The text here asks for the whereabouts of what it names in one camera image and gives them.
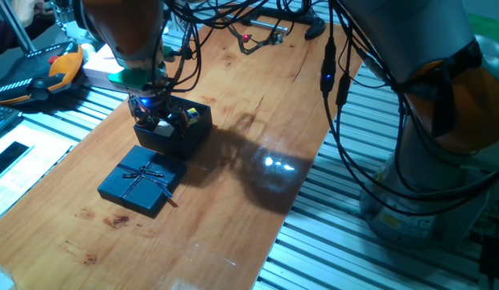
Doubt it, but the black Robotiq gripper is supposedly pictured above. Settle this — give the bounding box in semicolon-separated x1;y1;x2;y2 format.
127;88;191;131

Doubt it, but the pale wooden cube block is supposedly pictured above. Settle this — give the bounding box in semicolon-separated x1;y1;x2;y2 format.
152;119;176;139

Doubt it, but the blue gift box lid ribbon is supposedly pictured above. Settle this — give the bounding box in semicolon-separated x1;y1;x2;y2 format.
97;144;188;219

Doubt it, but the person bare forearm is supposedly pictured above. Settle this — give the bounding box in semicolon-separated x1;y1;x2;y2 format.
11;0;46;27

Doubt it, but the dark blue gift box base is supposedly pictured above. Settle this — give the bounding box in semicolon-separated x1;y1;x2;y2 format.
133;95;213;161

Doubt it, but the pale pink gift box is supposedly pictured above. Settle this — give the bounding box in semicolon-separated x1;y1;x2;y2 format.
82;43;126;91

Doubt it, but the small Rubik's cube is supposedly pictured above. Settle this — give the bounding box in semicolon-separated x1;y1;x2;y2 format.
184;107;203;126

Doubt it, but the small white bottle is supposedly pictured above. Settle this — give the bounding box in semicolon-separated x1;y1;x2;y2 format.
79;41;97;62

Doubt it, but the glossy wooden board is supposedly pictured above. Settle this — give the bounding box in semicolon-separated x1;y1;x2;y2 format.
0;7;363;290

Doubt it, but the black orange teach pendant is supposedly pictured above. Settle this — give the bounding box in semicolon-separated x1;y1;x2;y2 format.
0;41;86;107

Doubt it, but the large white paper sheet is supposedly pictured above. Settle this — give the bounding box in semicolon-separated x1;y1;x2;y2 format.
0;120;76;223

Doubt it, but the white smartphone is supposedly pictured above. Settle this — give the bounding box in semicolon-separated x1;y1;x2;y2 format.
0;140;35;182

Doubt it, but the black computer keyboard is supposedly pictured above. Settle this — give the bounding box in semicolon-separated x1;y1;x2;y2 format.
0;102;23;140

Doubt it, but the grey metal rod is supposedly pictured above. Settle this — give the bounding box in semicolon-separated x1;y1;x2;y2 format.
0;0;38;54

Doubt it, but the black metal screw clamp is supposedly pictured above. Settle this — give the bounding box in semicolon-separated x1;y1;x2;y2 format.
241;6;327;41

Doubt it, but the green cloth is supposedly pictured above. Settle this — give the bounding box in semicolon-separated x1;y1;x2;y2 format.
468;13;499;41

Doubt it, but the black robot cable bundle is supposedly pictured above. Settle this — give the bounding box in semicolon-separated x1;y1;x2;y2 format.
152;0;499;218

